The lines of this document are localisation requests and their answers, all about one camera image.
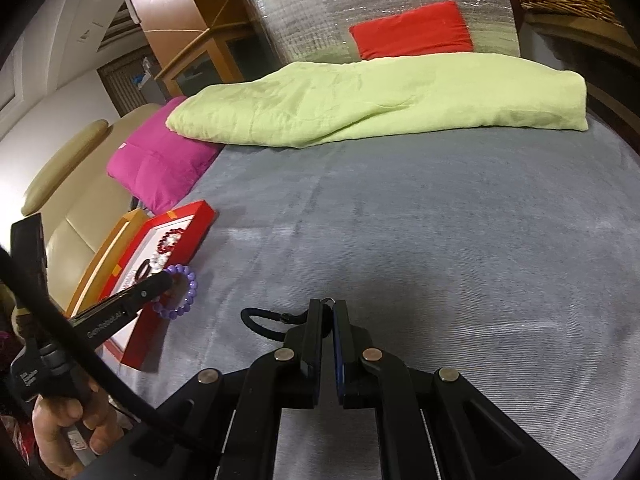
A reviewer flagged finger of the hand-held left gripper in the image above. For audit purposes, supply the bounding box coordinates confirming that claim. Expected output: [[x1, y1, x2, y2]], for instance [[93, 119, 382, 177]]
[[66, 271, 177, 349]]

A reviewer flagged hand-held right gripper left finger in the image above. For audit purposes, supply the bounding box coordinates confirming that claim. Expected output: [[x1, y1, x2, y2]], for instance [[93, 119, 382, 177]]
[[100, 299, 325, 480]]

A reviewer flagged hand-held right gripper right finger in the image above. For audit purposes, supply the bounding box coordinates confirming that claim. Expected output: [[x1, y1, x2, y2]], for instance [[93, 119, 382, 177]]
[[332, 300, 581, 480]]

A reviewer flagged purple bead bracelet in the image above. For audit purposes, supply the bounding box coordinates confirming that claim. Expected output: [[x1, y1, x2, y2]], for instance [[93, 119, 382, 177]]
[[151, 263, 198, 321]]

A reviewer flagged black hair tie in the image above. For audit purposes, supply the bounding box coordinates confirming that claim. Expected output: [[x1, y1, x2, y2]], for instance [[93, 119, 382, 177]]
[[240, 298, 334, 342]]

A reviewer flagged red bead bracelet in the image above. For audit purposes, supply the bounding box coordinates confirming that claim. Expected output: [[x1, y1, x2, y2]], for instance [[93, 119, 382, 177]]
[[155, 228, 186, 256]]

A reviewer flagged red jewelry box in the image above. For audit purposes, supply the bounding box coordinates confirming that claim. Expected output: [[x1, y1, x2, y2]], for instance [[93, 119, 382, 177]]
[[102, 199, 220, 372]]

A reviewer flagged person's left hand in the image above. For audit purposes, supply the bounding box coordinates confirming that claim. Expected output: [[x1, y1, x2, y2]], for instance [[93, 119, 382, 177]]
[[31, 379, 119, 479]]

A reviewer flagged orange box lid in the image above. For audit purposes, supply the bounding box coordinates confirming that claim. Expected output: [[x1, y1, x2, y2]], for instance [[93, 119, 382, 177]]
[[66, 208, 152, 319]]

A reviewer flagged beige sofa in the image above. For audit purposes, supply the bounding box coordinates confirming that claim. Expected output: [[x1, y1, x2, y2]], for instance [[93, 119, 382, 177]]
[[19, 102, 168, 322]]

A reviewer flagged pink pillow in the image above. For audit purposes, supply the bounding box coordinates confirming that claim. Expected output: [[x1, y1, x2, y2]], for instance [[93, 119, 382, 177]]
[[106, 95, 222, 215]]

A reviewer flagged grey bed blanket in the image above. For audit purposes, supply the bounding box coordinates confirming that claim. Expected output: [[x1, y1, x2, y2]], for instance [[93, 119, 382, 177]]
[[97, 110, 640, 480]]

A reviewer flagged window blind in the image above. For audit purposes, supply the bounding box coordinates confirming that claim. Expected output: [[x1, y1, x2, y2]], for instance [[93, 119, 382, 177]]
[[97, 46, 162, 117]]

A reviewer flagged light green blanket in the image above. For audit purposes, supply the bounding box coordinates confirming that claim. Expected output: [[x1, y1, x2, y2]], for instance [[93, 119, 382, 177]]
[[165, 54, 590, 149]]

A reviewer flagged wooden cabinet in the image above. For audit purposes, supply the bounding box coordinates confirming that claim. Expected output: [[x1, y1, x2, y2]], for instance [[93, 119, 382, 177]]
[[113, 0, 257, 99]]

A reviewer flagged red pillow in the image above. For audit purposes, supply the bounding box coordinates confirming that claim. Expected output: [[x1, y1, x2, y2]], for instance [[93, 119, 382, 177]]
[[348, 0, 475, 61]]

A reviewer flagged black cable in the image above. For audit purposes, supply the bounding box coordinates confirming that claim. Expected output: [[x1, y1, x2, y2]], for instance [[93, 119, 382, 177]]
[[0, 246, 223, 457]]

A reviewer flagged wooden bed frame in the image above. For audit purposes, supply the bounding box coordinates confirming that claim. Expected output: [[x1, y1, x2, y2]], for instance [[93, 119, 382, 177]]
[[519, 9, 640, 137]]

